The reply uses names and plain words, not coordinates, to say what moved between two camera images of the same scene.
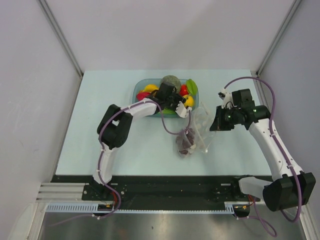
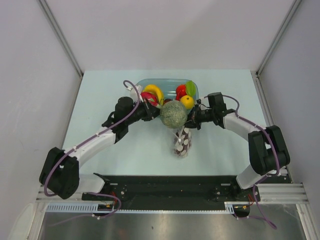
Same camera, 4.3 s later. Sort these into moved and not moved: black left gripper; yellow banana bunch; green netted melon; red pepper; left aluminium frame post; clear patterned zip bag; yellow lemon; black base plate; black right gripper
Moved: black right gripper; clear patterned zip bag; green netted melon; black left gripper
Not moved: black base plate; left aluminium frame post; red pepper; yellow banana bunch; yellow lemon
